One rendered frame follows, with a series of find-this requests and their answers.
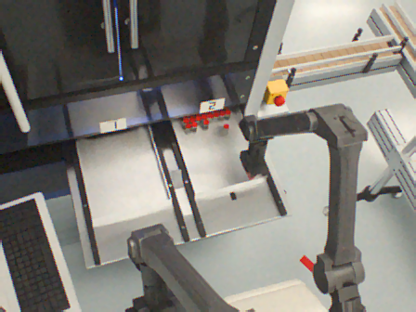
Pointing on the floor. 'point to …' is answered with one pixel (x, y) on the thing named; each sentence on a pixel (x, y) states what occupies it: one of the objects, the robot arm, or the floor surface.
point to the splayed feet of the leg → (372, 196)
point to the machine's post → (274, 33)
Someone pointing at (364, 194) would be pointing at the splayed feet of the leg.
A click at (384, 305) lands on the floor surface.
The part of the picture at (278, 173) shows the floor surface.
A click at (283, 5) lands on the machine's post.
